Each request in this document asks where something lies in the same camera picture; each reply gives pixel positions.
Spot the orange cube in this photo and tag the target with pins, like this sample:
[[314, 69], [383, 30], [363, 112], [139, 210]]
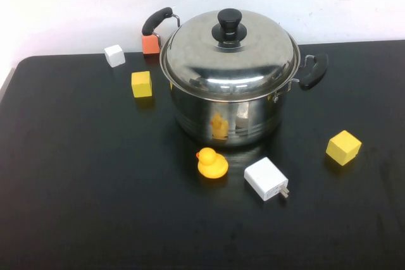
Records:
[[149, 45]]

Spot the yellow rubber duck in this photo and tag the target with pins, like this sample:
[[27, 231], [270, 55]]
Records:
[[211, 165]]

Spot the white plug charger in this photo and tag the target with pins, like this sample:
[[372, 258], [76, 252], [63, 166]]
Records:
[[264, 176]]

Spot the white cube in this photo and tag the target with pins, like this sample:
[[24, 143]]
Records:
[[114, 56]]

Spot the small yellow cube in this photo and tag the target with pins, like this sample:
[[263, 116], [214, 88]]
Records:
[[141, 84]]

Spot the steel pot lid black knob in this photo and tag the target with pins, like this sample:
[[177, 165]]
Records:
[[221, 67]]

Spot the large yellow cube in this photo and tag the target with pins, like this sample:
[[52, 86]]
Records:
[[343, 148]]

